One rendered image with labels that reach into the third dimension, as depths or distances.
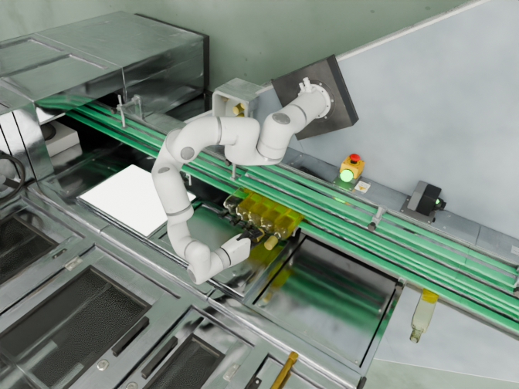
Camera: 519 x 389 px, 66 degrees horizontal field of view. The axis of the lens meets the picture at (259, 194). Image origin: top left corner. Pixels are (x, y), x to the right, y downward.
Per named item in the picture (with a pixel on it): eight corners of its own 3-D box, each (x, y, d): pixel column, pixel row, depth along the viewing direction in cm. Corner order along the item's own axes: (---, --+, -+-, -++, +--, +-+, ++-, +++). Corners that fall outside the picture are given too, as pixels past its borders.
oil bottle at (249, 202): (261, 191, 173) (232, 218, 159) (262, 181, 170) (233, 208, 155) (272, 197, 171) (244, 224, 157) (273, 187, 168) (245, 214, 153)
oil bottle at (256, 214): (273, 197, 171) (245, 224, 157) (274, 187, 167) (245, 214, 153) (283, 202, 169) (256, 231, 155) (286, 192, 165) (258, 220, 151)
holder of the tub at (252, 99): (224, 138, 187) (214, 145, 182) (225, 82, 170) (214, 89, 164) (254, 150, 181) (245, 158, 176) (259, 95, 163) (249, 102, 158)
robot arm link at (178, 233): (195, 202, 122) (215, 258, 131) (174, 194, 132) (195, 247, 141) (172, 216, 118) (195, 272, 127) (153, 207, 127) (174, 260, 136)
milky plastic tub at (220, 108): (223, 128, 184) (212, 136, 178) (224, 82, 169) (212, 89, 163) (255, 141, 177) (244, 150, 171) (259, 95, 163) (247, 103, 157)
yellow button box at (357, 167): (344, 168, 159) (337, 177, 154) (349, 153, 154) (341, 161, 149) (361, 175, 157) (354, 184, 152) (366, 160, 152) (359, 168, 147)
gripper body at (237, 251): (227, 274, 140) (251, 259, 146) (228, 255, 133) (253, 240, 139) (214, 261, 144) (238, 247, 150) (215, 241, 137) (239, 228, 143)
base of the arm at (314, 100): (291, 81, 145) (269, 96, 134) (320, 71, 136) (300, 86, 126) (306, 120, 150) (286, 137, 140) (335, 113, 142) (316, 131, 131)
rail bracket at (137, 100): (146, 113, 203) (112, 130, 188) (143, 82, 192) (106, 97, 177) (153, 116, 201) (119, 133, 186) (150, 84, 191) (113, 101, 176)
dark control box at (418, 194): (412, 196, 149) (406, 208, 143) (419, 179, 144) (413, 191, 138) (435, 204, 146) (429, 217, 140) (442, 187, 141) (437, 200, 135)
